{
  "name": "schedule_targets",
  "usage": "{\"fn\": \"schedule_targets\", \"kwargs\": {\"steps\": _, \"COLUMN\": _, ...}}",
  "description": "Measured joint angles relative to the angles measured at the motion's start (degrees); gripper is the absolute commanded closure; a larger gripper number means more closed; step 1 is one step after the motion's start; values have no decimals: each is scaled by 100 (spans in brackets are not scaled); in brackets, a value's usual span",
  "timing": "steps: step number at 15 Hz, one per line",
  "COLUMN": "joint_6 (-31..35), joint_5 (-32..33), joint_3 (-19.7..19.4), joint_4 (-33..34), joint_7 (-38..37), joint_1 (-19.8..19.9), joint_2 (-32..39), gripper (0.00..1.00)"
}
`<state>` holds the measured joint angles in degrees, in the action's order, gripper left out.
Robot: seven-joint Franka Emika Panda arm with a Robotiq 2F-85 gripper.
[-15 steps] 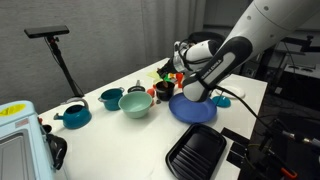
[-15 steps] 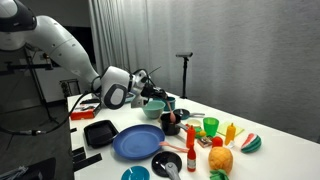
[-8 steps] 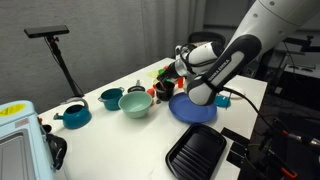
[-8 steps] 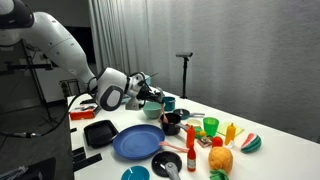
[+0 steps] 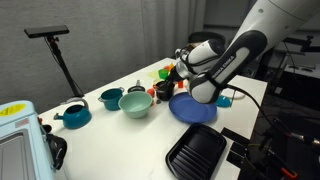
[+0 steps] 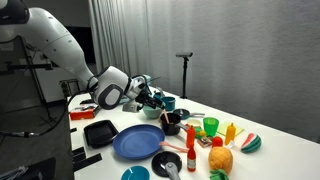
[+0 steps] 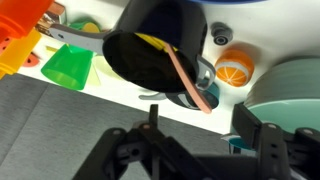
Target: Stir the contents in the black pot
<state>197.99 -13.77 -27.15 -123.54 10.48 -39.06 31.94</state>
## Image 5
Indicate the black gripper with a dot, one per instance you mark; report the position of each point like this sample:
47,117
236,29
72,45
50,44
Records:
173,76

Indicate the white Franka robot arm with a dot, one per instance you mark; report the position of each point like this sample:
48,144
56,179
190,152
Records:
266,26

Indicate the green plastic cup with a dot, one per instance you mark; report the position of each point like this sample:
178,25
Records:
163,74

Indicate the red ketchup squeeze bottle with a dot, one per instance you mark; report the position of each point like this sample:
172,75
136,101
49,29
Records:
180,84

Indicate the yellow-green cutting mat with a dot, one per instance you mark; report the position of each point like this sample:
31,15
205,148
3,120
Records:
153,74

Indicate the red toy tomato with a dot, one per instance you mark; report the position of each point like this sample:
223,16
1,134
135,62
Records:
166,68

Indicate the toy orange slice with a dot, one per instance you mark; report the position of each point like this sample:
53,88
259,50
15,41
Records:
150,92

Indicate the yellow mustard squeeze bottle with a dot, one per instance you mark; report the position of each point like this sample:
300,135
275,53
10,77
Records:
171,66

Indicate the small dark teal pan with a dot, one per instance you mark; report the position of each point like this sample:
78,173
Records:
136,89

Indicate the large blue plate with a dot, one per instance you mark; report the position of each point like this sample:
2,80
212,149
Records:
191,111

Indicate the mint green bowl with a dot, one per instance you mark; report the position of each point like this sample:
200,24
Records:
135,105

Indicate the black office chair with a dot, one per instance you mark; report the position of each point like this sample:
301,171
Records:
206,36

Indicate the small white plate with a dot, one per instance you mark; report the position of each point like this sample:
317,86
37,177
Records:
237,94

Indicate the black ridged tray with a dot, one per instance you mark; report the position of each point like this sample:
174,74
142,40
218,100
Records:
196,153

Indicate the long black tape strip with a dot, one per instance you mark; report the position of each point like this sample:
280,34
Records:
235,135

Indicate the teal toy kettle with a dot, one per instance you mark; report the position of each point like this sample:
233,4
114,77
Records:
76,118

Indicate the short black tape strip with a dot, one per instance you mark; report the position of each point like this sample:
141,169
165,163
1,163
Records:
235,159
238,148

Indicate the black clamp orange tip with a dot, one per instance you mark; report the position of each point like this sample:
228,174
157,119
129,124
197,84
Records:
271,133
289,173

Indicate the light blue toy oven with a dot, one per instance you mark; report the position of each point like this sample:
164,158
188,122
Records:
20,146

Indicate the black camera tripod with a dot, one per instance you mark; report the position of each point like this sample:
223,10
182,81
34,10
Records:
63,66

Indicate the black stereo camera bar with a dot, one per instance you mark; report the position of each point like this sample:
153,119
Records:
46,31

